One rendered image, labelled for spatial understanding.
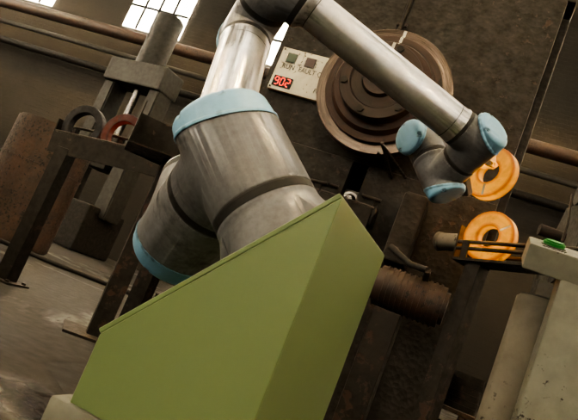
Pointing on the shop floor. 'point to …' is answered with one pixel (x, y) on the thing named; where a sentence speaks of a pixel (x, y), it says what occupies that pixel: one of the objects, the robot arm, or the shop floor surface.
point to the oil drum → (24, 142)
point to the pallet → (464, 396)
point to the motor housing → (362, 366)
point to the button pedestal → (552, 339)
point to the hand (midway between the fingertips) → (493, 167)
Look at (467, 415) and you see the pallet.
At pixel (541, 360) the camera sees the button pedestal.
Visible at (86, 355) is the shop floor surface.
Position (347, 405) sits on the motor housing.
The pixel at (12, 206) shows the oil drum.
